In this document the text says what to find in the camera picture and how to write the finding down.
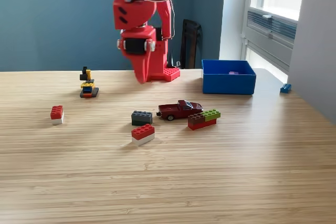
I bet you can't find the grey slatted window vent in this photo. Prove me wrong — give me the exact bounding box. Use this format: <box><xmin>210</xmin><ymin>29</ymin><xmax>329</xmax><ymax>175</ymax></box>
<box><xmin>246</xmin><ymin>8</ymin><xmax>299</xmax><ymax>42</ymax></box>

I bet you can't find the yellow toy digger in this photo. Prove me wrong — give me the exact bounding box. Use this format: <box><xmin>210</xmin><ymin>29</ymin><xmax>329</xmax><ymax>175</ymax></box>
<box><xmin>79</xmin><ymin>66</ymin><xmax>100</xmax><ymax>99</ymax></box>

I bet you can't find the dark folded chair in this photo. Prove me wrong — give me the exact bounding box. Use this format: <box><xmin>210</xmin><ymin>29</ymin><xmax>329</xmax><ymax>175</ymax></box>
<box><xmin>180</xmin><ymin>18</ymin><xmax>203</xmax><ymax>69</ymax></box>

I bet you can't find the long red white brick stack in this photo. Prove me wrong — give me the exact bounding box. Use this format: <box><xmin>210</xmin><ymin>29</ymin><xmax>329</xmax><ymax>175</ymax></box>
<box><xmin>131</xmin><ymin>123</ymin><xmax>155</xmax><ymax>147</ymax></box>

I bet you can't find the brown green red brick stack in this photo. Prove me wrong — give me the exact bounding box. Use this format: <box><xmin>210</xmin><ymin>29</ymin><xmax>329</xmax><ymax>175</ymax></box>
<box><xmin>187</xmin><ymin>109</ymin><xmax>222</xmax><ymax>131</ymax></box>

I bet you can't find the blue plastic bin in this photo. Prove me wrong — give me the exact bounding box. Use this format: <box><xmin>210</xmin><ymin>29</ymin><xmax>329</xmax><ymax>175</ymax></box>
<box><xmin>201</xmin><ymin>59</ymin><xmax>257</xmax><ymax>95</ymax></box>

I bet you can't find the black table clamp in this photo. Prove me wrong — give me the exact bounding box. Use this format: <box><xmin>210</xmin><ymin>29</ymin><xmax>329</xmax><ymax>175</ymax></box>
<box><xmin>167</xmin><ymin>54</ymin><xmax>182</xmax><ymax>69</ymax></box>

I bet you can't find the small red white brick stack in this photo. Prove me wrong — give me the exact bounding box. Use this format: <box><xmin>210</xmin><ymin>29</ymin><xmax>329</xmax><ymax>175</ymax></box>
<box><xmin>50</xmin><ymin>105</ymin><xmax>65</xmax><ymax>125</ymax></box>

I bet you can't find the dark red toy pickup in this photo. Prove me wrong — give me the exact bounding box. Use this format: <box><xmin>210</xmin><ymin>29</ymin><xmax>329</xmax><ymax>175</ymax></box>
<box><xmin>156</xmin><ymin>99</ymin><xmax>204</xmax><ymax>122</ymax></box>

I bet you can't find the grey brick stack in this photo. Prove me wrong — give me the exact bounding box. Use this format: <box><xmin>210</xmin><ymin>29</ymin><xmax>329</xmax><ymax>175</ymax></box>
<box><xmin>131</xmin><ymin>110</ymin><xmax>153</xmax><ymax>127</ymax></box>

